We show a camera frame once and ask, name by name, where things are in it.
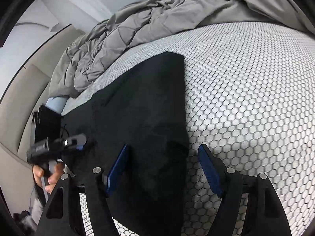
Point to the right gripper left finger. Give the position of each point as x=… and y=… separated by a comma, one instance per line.
x=62, y=214

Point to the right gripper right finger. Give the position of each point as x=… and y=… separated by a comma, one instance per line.
x=264, y=212

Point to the black pants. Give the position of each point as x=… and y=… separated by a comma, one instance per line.
x=143, y=109

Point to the light blue pillow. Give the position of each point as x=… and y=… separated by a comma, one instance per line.
x=57, y=104

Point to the beige padded headboard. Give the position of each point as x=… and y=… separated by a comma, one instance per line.
x=25, y=93

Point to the white honeycomb mattress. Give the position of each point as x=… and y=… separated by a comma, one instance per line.
x=250, y=97

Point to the grey crumpled duvet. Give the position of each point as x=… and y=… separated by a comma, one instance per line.
x=91, y=54

